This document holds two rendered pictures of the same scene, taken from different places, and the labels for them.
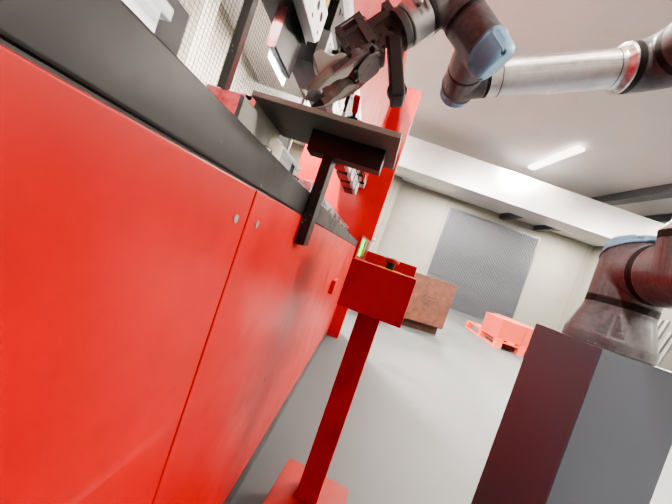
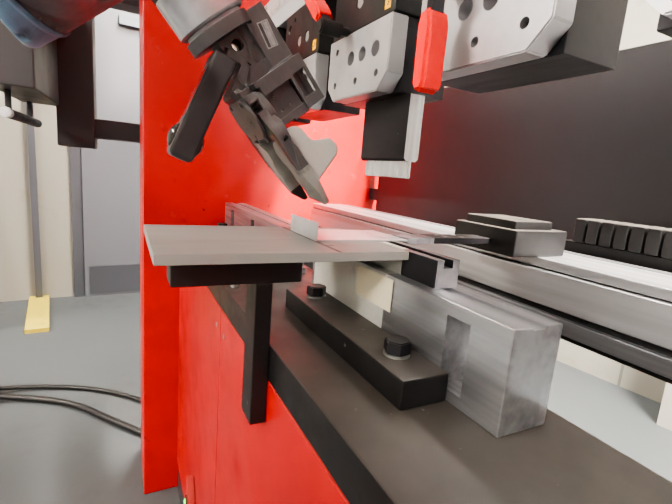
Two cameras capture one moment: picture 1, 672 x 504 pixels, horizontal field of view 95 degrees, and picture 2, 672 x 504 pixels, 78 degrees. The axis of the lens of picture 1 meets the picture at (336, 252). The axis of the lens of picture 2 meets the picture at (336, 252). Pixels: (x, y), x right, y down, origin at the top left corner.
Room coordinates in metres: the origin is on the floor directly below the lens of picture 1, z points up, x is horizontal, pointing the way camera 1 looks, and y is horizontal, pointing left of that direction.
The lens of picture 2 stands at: (1.04, -0.12, 1.08)
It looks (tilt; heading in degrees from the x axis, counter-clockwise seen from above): 10 degrees down; 146
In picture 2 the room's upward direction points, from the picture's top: 5 degrees clockwise
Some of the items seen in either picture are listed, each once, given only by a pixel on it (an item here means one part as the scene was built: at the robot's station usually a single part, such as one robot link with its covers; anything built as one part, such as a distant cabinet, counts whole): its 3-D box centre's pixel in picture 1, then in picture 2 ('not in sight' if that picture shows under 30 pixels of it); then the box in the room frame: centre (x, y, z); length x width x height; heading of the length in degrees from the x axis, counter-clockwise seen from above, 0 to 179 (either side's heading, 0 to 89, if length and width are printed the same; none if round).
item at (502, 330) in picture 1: (504, 331); not in sight; (5.87, -3.54, 0.25); 1.36 x 0.93 x 0.50; 0
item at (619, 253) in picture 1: (636, 271); not in sight; (0.63, -0.59, 0.94); 0.13 x 0.12 x 0.14; 172
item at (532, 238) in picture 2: not in sight; (472, 232); (0.64, 0.38, 1.01); 0.26 x 0.12 x 0.05; 84
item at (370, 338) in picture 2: not in sight; (347, 331); (0.65, 0.17, 0.89); 0.30 x 0.05 x 0.03; 174
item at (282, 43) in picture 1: (282, 49); (389, 139); (0.62, 0.23, 1.13); 0.10 x 0.02 x 0.10; 174
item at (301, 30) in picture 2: not in sight; (321, 64); (0.39, 0.25, 1.26); 0.15 x 0.09 x 0.17; 174
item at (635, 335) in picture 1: (613, 325); not in sight; (0.63, -0.59, 0.82); 0.15 x 0.15 x 0.10
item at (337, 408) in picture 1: (339, 403); not in sight; (0.83, -0.14, 0.39); 0.06 x 0.06 x 0.54; 78
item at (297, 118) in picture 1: (331, 134); (271, 241); (0.60, 0.08, 1.00); 0.26 x 0.18 x 0.01; 84
